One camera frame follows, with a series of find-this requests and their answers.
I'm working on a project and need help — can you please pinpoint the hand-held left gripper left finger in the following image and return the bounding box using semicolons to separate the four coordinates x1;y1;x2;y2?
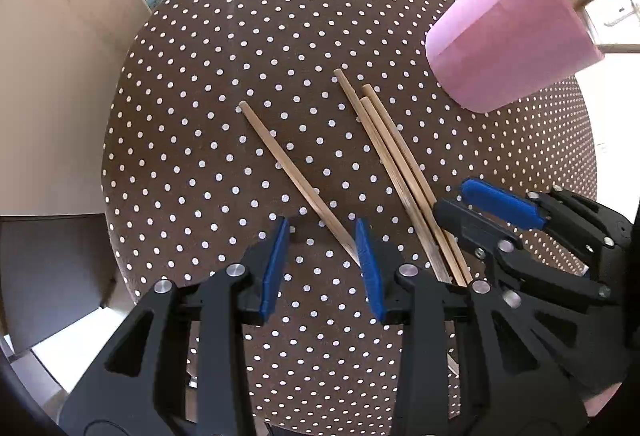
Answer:
57;216;291;436

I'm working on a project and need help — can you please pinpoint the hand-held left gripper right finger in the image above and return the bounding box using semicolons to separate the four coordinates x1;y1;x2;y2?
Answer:
354;217;593;436

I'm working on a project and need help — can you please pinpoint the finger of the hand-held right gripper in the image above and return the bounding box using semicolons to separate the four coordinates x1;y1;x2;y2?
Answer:
460;178;626;249
432;197;628;392

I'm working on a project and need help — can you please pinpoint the light wooden chopstick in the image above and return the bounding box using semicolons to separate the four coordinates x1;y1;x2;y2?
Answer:
238;100;362;265
360;96;463;287
361;84;473;285
334;68;453;284

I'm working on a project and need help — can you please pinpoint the pink cup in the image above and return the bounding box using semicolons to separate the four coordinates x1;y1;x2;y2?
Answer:
425;0;606;114

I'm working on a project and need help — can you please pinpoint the dark grey box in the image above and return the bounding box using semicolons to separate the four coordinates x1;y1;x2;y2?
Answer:
0;215;118;349

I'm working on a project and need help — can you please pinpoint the round polka-dot table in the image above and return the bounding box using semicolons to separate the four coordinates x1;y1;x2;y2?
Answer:
100;0;598;422

